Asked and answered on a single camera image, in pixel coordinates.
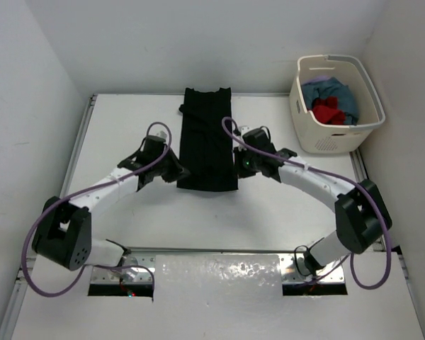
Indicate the cream laundry basket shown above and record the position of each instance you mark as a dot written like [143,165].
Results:
[318,138]

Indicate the metal base plate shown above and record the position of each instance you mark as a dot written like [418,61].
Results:
[295,273]
[131,273]

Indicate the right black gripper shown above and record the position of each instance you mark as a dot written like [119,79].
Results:
[240,171]

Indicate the black t shirt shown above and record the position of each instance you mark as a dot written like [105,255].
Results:
[205,148]

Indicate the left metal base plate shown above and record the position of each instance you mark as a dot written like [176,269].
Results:
[131,273]

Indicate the red shirt in basket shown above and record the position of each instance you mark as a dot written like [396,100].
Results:
[326,111]

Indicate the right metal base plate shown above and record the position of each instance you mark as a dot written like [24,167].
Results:
[295,273]

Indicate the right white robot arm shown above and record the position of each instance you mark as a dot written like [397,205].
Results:
[361,216]

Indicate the lilac cloth in basket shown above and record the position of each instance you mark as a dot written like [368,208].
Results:
[320,78]

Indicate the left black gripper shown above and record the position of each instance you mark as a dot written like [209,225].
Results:
[178,171]

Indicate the blue shirt in basket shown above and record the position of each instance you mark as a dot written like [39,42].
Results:
[333,87]

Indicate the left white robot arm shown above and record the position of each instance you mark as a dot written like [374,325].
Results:
[65,233]

